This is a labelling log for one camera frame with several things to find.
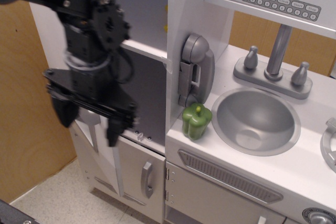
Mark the silver toy wall phone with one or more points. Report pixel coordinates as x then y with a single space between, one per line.
197 69

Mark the silver vent grille panel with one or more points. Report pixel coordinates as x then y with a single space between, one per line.
229 178

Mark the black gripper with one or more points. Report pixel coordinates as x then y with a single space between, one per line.
96 89

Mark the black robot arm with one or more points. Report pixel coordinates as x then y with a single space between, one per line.
97 64

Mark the silver round sink bowl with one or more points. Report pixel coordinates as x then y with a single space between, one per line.
256 122

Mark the white fridge shelf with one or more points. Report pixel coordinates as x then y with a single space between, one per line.
145 50

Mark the green toy bell pepper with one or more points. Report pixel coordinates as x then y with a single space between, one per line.
195 120

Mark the silver oven knob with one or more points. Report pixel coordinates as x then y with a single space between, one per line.
317 216

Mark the white fridge door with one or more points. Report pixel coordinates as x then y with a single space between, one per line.
103 169

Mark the black case corner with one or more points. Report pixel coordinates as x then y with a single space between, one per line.
11 215

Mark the silver toy faucet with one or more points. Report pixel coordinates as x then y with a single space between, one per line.
270 74

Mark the silver ice dispenser panel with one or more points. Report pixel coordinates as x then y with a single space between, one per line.
89 133

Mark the silver lower freezer handle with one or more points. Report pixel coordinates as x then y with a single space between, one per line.
146 189

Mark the white lower freezer door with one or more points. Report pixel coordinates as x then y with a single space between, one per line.
132 158

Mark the silver fridge handle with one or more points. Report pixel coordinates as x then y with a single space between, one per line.
88 117

